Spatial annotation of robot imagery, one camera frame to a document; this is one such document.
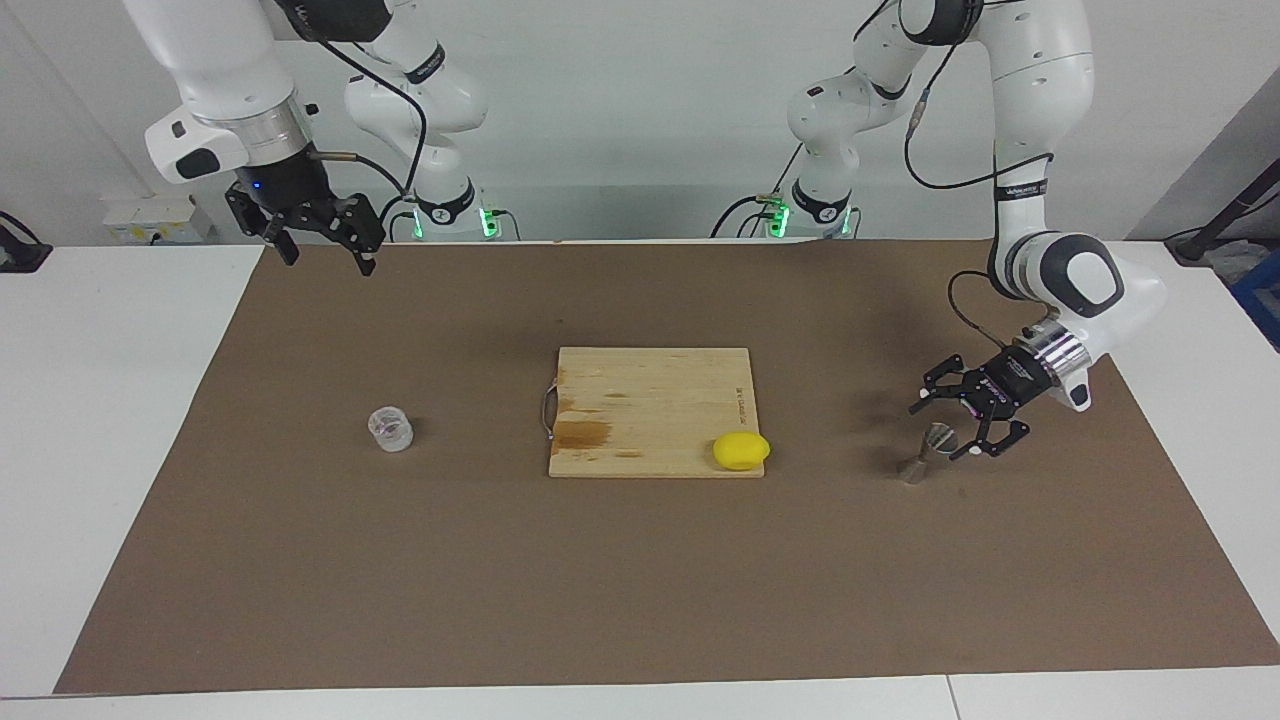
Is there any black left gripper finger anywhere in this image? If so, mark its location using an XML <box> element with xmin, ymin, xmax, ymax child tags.
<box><xmin>950</xmin><ymin>405</ymin><xmax>1032</xmax><ymax>462</ymax></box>
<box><xmin>908</xmin><ymin>354</ymin><xmax>986</xmax><ymax>416</ymax></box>

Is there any steel double jigger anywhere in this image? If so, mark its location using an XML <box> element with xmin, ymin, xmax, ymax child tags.
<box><xmin>897</xmin><ymin>423</ymin><xmax>959</xmax><ymax>486</ymax></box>

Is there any small clear glass cup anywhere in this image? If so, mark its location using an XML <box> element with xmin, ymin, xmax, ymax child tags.
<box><xmin>367</xmin><ymin>406</ymin><xmax>414</xmax><ymax>453</ymax></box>

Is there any white power strip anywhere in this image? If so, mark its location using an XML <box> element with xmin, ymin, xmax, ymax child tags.
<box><xmin>102</xmin><ymin>195</ymin><xmax>216</xmax><ymax>244</ymax></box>

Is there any yellow lemon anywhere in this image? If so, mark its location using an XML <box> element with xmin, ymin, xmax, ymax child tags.
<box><xmin>712</xmin><ymin>432</ymin><xmax>772</xmax><ymax>472</ymax></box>

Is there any blue crate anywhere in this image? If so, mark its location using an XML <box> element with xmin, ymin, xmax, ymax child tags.
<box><xmin>1230</xmin><ymin>250</ymin><xmax>1280</xmax><ymax>353</ymax></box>

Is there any black stand pole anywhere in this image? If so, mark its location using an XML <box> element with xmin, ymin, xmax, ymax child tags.
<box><xmin>1165</xmin><ymin>158</ymin><xmax>1280</xmax><ymax>266</ymax></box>

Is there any wooden cutting board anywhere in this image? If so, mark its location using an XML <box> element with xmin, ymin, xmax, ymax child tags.
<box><xmin>541</xmin><ymin>347</ymin><xmax>766</xmax><ymax>479</ymax></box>

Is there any brown paper table mat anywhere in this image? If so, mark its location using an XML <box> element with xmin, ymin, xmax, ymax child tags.
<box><xmin>55</xmin><ymin>238</ymin><xmax>1280</xmax><ymax>694</ymax></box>

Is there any black right base cable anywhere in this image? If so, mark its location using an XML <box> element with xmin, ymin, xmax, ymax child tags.
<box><xmin>376</xmin><ymin>195</ymin><xmax>416</xmax><ymax>243</ymax></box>

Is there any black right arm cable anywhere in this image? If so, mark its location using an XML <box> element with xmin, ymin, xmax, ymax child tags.
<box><xmin>275</xmin><ymin>0</ymin><xmax>429</xmax><ymax>201</ymax></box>

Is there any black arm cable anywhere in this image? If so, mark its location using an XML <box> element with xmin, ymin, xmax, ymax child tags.
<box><xmin>903</xmin><ymin>0</ymin><xmax>1056</xmax><ymax>351</ymax></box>
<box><xmin>275</xmin><ymin>0</ymin><xmax>429</xmax><ymax>201</ymax></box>

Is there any black clamp with cable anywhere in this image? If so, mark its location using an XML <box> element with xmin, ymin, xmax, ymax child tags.
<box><xmin>0</xmin><ymin>210</ymin><xmax>53</xmax><ymax>273</ymax></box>

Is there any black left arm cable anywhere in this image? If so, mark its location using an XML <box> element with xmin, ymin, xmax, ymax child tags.
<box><xmin>903</xmin><ymin>0</ymin><xmax>1056</xmax><ymax>351</ymax></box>

